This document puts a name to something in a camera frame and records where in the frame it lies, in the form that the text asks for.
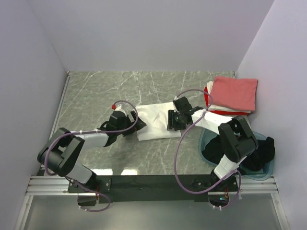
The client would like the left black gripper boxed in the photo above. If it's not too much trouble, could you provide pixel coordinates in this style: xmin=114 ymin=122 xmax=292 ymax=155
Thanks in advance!
xmin=116 ymin=111 xmax=146 ymax=137

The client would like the white printed t-shirt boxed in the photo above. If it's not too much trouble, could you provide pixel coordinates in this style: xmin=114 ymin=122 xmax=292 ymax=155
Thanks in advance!
xmin=136 ymin=102 xmax=181 ymax=141

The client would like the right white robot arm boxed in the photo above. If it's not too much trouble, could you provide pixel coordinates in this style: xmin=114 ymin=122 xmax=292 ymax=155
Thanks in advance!
xmin=167 ymin=97 xmax=259 ymax=194

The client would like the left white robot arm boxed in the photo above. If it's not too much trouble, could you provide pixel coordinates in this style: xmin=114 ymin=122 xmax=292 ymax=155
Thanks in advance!
xmin=37 ymin=110 xmax=147 ymax=193

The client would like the teal plastic basket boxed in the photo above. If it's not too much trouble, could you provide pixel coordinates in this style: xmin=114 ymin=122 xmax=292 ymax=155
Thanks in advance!
xmin=198 ymin=129 xmax=274 ymax=181

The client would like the folded red t-shirt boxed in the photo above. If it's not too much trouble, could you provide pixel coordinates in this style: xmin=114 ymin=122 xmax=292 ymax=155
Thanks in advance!
xmin=204 ymin=87 xmax=250 ymax=116

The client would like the black t-shirt in basket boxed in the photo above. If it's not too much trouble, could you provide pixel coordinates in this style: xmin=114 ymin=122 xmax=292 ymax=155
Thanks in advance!
xmin=201 ymin=136 xmax=275 ymax=175

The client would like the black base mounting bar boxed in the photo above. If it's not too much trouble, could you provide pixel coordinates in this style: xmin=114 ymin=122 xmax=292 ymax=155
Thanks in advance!
xmin=68 ymin=174 xmax=237 ymax=212

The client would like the folded pink t-shirt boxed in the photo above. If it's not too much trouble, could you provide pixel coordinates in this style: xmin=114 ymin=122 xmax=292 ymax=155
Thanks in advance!
xmin=208 ymin=76 xmax=258 ymax=112

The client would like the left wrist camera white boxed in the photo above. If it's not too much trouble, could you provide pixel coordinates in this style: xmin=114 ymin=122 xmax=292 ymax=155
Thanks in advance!
xmin=111 ymin=103 xmax=127 ymax=115

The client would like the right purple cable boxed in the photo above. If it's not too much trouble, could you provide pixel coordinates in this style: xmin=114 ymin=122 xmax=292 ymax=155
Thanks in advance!
xmin=174 ymin=89 xmax=242 ymax=209

